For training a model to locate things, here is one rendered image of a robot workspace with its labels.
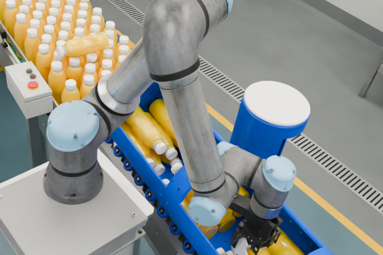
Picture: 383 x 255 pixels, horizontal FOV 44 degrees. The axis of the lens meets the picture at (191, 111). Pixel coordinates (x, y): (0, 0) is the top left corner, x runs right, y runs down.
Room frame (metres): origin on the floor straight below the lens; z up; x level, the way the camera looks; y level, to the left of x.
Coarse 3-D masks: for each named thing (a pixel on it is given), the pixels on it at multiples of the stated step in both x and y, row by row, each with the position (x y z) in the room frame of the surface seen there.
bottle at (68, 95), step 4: (64, 88) 1.31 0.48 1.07; (76, 88) 1.32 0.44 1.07; (64, 92) 1.29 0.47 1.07; (68, 92) 1.29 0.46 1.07; (72, 92) 1.30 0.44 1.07; (76, 92) 1.31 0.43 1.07; (64, 96) 1.29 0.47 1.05; (68, 96) 1.29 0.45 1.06; (72, 96) 1.29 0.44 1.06; (76, 96) 1.30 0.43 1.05; (64, 100) 1.28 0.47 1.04; (68, 100) 1.28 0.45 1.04; (72, 100) 1.29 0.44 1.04
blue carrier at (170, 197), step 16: (144, 96) 1.29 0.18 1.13; (160, 96) 1.34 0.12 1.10; (128, 144) 1.05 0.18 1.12; (128, 160) 1.05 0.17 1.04; (144, 160) 0.98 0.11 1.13; (144, 176) 0.96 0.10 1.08; (160, 176) 1.08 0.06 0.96; (176, 176) 0.90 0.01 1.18; (160, 192) 0.90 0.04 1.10; (176, 192) 0.87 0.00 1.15; (176, 208) 0.84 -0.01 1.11; (288, 208) 0.85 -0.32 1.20; (176, 224) 0.84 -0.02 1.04; (192, 224) 0.79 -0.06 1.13; (288, 224) 0.88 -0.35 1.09; (304, 224) 0.81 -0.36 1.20; (192, 240) 0.77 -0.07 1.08; (208, 240) 0.74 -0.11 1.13; (224, 240) 0.88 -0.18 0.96; (304, 240) 0.83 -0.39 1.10
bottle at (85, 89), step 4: (84, 84) 1.35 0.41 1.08; (88, 84) 1.35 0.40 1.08; (92, 84) 1.35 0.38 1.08; (80, 88) 1.35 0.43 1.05; (84, 88) 1.34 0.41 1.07; (88, 88) 1.34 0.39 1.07; (92, 88) 1.35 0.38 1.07; (80, 92) 1.34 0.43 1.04; (84, 92) 1.33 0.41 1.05; (88, 92) 1.33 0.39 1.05; (80, 96) 1.34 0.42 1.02
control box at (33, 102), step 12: (12, 72) 1.31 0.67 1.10; (24, 72) 1.32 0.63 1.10; (36, 72) 1.34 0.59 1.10; (12, 84) 1.28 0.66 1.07; (24, 84) 1.26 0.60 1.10; (24, 96) 1.19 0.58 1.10; (36, 96) 1.21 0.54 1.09; (48, 96) 1.24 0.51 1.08; (24, 108) 1.20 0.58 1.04; (36, 108) 1.21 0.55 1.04; (48, 108) 1.24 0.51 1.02
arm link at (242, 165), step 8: (224, 144) 0.79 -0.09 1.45; (224, 152) 0.77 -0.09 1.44; (232, 152) 0.77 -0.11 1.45; (240, 152) 0.78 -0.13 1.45; (248, 152) 0.79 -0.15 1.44; (224, 160) 0.75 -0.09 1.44; (232, 160) 0.75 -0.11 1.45; (240, 160) 0.75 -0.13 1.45; (248, 160) 0.76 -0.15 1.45; (256, 160) 0.76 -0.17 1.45; (224, 168) 0.72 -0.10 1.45; (232, 168) 0.72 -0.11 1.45; (240, 168) 0.73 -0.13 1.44; (248, 168) 0.74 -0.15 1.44; (256, 168) 0.74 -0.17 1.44; (240, 176) 0.71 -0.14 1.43; (248, 176) 0.73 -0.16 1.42; (240, 184) 0.70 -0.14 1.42; (248, 184) 0.72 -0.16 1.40
